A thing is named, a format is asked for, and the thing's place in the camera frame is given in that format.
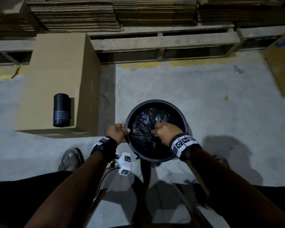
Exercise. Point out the person's right sandal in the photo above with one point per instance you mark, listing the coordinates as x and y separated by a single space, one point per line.
223 160

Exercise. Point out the wooden pallet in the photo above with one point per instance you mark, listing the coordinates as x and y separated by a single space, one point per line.
11 46
163 41
263 33

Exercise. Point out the black plastic garbage bag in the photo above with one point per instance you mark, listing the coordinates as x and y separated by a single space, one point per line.
143 132

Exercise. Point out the white marker-tagged wrist camera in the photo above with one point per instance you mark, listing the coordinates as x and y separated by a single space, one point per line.
125 164

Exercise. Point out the person's left sandal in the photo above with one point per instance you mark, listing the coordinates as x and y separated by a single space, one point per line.
71 159

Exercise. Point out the person's right hand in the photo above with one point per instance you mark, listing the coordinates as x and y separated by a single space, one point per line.
168 134

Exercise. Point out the cardboard box with blue mark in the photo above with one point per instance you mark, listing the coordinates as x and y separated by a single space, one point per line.
281 66

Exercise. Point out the stack of flattened cardboard sheets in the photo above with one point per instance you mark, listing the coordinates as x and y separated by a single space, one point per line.
154 10
247 10
73 14
9 26

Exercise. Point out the person's left thumb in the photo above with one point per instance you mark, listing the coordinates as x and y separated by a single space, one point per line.
125 131

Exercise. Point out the large closed cardboard box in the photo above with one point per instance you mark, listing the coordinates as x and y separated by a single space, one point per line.
54 73

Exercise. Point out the person's left hand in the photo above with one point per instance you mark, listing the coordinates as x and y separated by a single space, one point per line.
116 135

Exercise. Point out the person's sandal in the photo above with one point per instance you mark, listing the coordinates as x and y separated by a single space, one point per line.
223 160
71 159

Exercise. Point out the black round waste bin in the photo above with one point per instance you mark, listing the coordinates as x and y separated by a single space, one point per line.
180 116

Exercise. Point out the person's right fingers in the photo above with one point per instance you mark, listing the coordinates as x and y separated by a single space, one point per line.
157 129

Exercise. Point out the person's right forearm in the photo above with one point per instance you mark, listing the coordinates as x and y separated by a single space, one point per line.
230 189

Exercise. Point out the person's black shorts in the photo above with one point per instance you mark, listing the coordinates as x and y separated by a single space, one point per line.
16 199

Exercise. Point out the person's left forearm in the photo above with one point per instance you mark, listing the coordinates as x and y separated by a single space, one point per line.
71 189

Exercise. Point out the black garbage bag roll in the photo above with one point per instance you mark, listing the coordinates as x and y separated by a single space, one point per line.
61 110

